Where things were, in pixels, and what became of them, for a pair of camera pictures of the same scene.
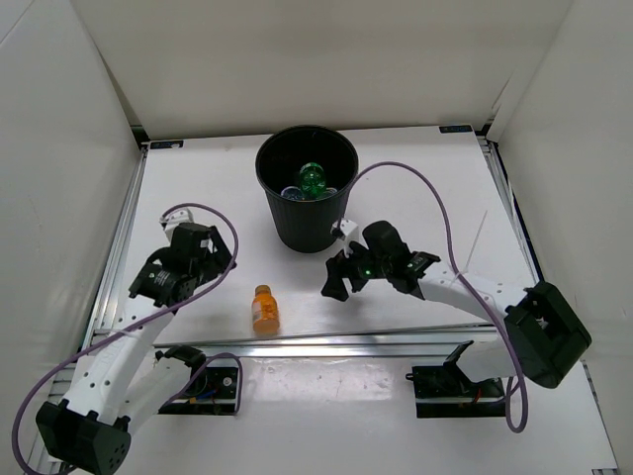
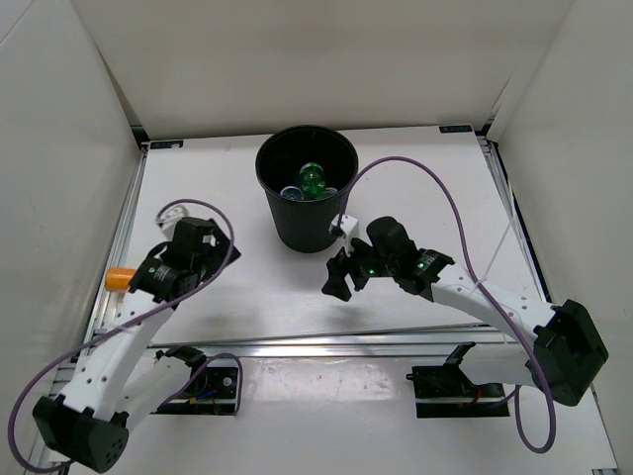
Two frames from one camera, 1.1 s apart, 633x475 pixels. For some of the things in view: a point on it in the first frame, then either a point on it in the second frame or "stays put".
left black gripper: (220, 261) stays put
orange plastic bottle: (265, 311) -> (118, 278)
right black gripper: (337, 268) stays put
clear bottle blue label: (292, 193) stays put
